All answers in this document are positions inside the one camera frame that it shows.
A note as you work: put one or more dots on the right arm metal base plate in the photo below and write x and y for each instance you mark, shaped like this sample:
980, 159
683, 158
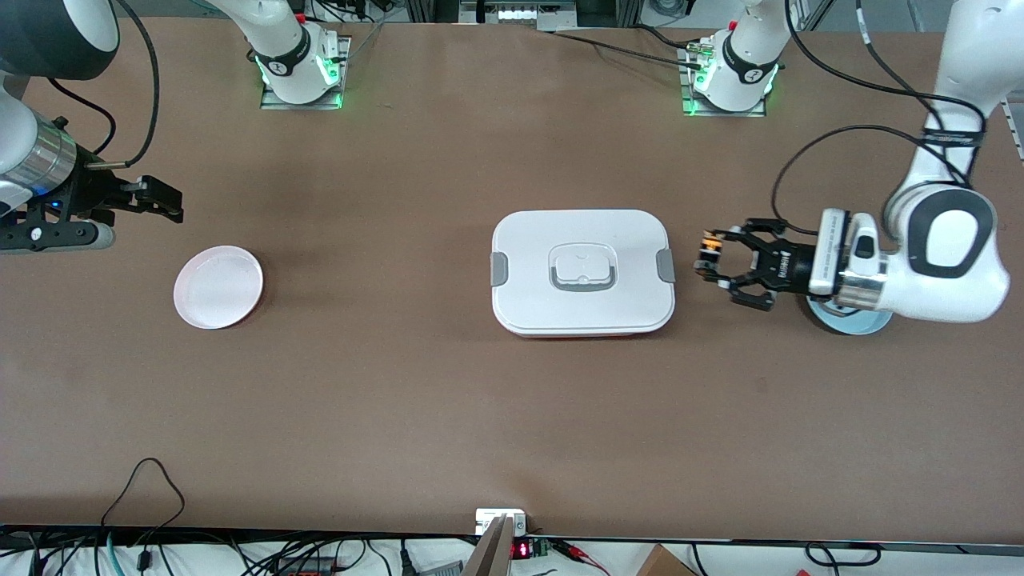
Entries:
300, 106

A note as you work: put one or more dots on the red LED display module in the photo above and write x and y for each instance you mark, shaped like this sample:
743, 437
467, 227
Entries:
522, 550

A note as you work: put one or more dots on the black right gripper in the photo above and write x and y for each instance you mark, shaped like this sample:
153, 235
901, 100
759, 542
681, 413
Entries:
86, 197

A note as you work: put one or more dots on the white power strip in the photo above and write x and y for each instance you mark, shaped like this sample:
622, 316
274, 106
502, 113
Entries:
520, 14

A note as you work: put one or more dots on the red clip leads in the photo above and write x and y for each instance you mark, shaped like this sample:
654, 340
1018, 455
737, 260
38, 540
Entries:
572, 549

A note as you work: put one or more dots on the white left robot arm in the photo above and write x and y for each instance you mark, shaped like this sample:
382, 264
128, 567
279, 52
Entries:
956, 296

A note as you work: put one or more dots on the aluminium frame rail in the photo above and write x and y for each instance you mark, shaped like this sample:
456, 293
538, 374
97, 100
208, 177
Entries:
1014, 132

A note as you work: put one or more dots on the light blue round plate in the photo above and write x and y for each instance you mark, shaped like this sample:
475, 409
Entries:
856, 326

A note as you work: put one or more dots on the orange push button switch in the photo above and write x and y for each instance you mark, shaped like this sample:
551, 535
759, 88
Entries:
708, 244

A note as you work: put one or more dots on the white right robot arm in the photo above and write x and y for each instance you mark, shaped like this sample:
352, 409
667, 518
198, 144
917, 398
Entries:
280, 48

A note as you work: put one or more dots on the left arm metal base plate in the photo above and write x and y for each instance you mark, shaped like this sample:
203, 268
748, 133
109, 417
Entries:
724, 114

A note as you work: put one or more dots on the white lunch box grey latches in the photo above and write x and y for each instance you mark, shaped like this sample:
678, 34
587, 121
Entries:
582, 240

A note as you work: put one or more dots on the pink round plate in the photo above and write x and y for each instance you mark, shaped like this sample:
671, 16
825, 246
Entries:
218, 288

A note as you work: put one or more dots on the small white device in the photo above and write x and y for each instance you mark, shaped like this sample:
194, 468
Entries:
488, 518

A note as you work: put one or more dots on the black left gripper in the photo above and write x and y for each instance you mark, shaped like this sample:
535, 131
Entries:
782, 265

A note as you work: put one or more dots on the brown cardboard box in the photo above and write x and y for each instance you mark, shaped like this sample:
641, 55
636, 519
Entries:
664, 564

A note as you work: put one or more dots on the wooden strip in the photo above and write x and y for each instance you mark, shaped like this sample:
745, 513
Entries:
490, 556

